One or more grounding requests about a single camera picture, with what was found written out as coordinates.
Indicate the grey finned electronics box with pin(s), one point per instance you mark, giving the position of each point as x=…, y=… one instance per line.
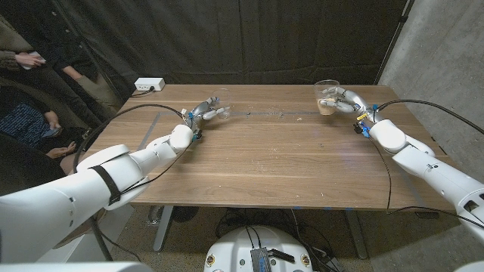
x=261, y=260

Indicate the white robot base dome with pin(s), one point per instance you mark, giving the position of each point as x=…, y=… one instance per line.
x=234, y=245

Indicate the black backdrop curtain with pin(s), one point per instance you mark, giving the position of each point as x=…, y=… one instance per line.
x=227, y=38

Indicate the seated person blue patterned shirt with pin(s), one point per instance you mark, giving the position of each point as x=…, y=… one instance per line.
x=19, y=121

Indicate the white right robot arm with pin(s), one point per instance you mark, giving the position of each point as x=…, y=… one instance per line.
x=446, y=177

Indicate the clear plastic cup with sugar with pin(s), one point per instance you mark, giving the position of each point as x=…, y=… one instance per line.
x=327, y=85

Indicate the clear water bottle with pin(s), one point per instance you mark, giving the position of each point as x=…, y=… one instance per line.
x=154, y=216

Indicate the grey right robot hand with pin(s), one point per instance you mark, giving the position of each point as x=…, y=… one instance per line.
x=355, y=99

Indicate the white phone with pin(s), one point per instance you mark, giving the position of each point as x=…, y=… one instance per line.
x=38, y=57

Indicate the white table leg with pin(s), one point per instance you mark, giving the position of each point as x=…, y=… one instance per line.
x=163, y=228

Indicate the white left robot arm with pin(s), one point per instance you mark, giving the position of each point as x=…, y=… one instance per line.
x=75, y=200

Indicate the grey table leg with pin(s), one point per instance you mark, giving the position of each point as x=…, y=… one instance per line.
x=355, y=234

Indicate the white power strip box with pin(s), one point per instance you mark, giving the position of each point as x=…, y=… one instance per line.
x=149, y=84

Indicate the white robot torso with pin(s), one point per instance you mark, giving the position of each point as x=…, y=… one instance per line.
x=75, y=267

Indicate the black floor fan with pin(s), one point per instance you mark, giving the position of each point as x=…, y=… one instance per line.
x=185, y=213

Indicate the person in brown sweater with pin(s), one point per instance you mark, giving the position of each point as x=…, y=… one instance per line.
x=9, y=45

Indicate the black backdrop stand pole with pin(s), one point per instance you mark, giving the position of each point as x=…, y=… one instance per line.
x=393, y=41

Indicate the person black jacket khaki pants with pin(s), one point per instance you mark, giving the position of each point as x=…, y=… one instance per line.
x=94, y=88

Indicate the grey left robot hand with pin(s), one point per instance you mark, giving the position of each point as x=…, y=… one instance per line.
x=202, y=111

